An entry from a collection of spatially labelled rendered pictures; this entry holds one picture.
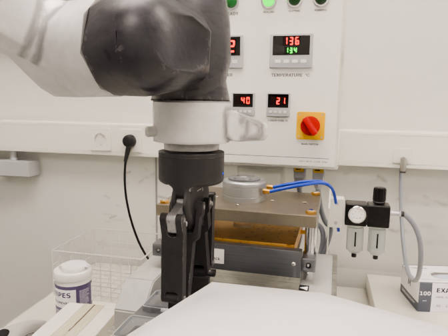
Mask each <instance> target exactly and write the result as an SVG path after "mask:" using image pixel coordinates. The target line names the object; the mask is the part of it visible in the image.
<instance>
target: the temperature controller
mask: <svg viewBox="0 0 448 336"><path fill-rule="evenodd" d="M296 45H300V36H283V45H282V46H296Z"/></svg>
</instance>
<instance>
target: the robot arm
mask: <svg viewBox="0 0 448 336"><path fill-rule="evenodd" d="M0 52H2V53H4V54H6V55H7V56H8V57H9V58H10V59H11V60H12V61H13V62H14V63H15V64H16V65H17V66H18V67H19V68H20V69H21V70H22V71H23V72H24V73H25V74H26V75H28V76H29V77H30V78H31V79H32V80H33V81H34V82H35V83H36V84H37V85H38V86H39V87H40V88H41V89H42V90H44V91H46V92H48V93H50V94H51V95H53V96H54V97H122V96H136V97H148V96H151V101H153V126H149V127H146V128H145V135H146V136H147V137H153V141H155V142H158V143H164V149H161V150H158V164H159V180H160V182H162V183H163V184H166V185H170V186H171V187H172V188H173V192H172V195H171V201H170V204H169V213H161V214H160V217H159V221H160V226H161V301H162V302H168V310H166V311H165V312H163V313H162V314H160V315H158V316H157V317H156V318H154V319H152V320H150V321H149V322H147V323H146V324H144V325H142V326H141V327H140V328H138V329H136V330H134V331H133V332H131V333H130V334H128V335H126V336H448V328H446V327H442V326H439V325H435V324H432V323H428V322H425V321H420V320H418V319H414V318H410V317H406V316H404V315H400V314H396V313H392V312H389V311H385V310H382V309H378V308H375V307H371V306H368V305H364V304H361V303H357V302H354V301H350V300H346V299H342V298H340V297H336V296H332V295H328V294H325V293H316V292H309V291H296V290H289V289H276V288H269V287H256V286H248V285H236V284H228V283H216V282H212V283H210V277H215V275H216V269H211V268H210V266H211V267H212V266H213V265H214V263H215V260H214V238H215V200H216V193H215V192H209V187H210V186H214V185H218V184H220V183H221V182H222V181H223V179H224V154H225V152H224V151H222V150H219V144H225V143H228V142H230V141H237V142H240V141H263V140H265V139H266V138H267V136H268V126H267V124H266V123H264V122H262V121H260V120H257V119H254V118H252V117H250V116H247V115H244V114H242V113H240V112H237V111H234V110H232V109H231V101H230V99H229V92H228V88H227V82H226V80H227V75H228V72H229V66H230V63H231V26H230V19H229V11H228V6H227V0H71V1H62V0H0Z"/></svg>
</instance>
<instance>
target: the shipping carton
mask: <svg viewBox="0 0 448 336"><path fill-rule="evenodd" d="M114 309H115V307H112V306H105V305H94V304H86V303H85V304H82V303H68V304H66V306H64V308H62V309H61V310H60V311H59V312H58V313H56V314H55V315H54V316H53V317H52V318H50V320H48V322H46V323H45V324H44V325H43V326H42V327H41V328H39V329H38V330H37V331H36V332H35V333H34V334H33V335H32V336H110V334H107V330H108V328H110V326H112V324H114V322H115V313H114Z"/></svg>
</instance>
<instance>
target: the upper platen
mask: <svg viewBox="0 0 448 336"><path fill-rule="evenodd" d="M303 234H305V230H303V228H302V227H291V226H282V225H267V224H258V223H242V222H234V221H218V220H215V238H214V241H227V242H234V243H248V244H256V245H269V246H277V247H290V248H298V249H299V247H300V244H301V240H302V235H303Z"/></svg>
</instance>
